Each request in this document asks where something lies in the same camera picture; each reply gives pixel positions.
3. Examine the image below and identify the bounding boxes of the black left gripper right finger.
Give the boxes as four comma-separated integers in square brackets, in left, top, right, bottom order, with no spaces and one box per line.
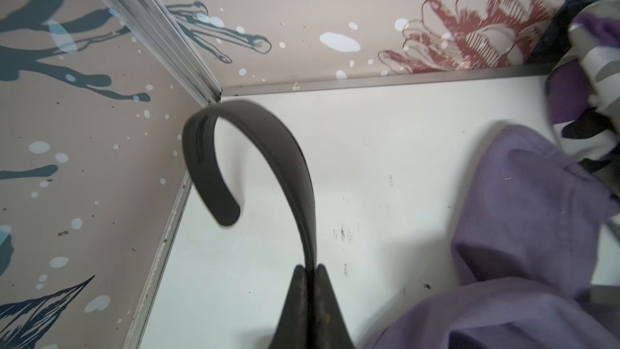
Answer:
[312,264,355,349]

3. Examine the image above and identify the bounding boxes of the purple camouflage trousers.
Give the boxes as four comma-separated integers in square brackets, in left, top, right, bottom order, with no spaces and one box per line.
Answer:
[546,0,619,173]

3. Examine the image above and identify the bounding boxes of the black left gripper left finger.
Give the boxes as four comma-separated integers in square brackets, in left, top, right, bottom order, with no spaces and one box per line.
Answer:
[269,265,309,349]

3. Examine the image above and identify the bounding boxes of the black belt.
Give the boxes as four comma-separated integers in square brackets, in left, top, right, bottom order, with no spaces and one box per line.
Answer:
[182,100,317,271]

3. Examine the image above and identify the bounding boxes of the lilac purple trousers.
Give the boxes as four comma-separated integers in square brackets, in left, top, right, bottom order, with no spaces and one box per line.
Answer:
[367,125,619,348]

